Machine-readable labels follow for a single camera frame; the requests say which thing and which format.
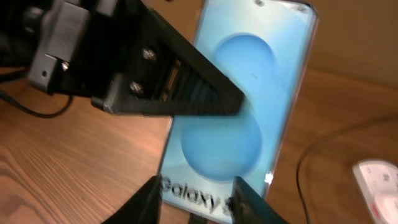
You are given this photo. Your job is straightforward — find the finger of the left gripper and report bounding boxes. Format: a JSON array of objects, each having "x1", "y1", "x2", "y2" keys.
[{"x1": 91, "y1": 1, "x2": 244, "y2": 116}]

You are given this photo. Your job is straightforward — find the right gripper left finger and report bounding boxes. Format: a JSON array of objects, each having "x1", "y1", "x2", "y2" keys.
[{"x1": 102, "y1": 175, "x2": 162, "y2": 224}]

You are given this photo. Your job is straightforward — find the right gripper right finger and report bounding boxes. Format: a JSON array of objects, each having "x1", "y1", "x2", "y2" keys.
[{"x1": 231, "y1": 176, "x2": 288, "y2": 224}]

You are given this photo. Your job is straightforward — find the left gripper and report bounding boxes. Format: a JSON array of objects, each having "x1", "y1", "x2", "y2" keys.
[{"x1": 1, "y1": 1, "x2": 149, "y2": 98}]

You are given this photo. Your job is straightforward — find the black USB charging cable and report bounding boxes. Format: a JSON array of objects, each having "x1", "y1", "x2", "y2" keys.
[{"x1": 188, "y1": 113, "x2": 398, "y2": 224}]

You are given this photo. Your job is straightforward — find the Galaxy smartphone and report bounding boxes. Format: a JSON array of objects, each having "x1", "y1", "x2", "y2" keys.
[{"x1": 159, "y1": 0, "x2": 318, "y2": 223}]

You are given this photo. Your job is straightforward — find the white power strip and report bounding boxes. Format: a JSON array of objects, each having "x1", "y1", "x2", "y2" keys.
[{"x1": 352, "y1": 159, "x2": 397, "y2": 224}]

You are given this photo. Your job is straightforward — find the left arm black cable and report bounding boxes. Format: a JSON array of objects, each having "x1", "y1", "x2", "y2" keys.
[{"x1": 0, "y1": 70, "x2": 74, "y2": 119}]

